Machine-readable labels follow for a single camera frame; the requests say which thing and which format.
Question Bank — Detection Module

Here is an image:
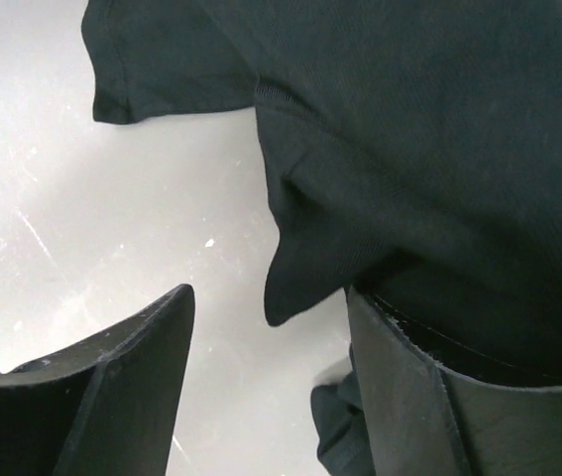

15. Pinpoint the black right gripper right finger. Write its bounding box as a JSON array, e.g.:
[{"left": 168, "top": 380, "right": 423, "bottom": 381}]
[{"left": 347, "top": 291, "right": 562, "bottom": 475}]

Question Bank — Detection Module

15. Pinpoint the black t shirt flower print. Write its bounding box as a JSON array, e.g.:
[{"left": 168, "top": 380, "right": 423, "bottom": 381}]
[{"left": 81, "top": 1, "right": 562, "bottom": 475}]

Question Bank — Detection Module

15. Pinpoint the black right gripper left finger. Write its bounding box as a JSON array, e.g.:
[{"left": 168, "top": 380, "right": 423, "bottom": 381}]
[{"left": 0, "top": 285, "right": 195, "bottom": 476}]

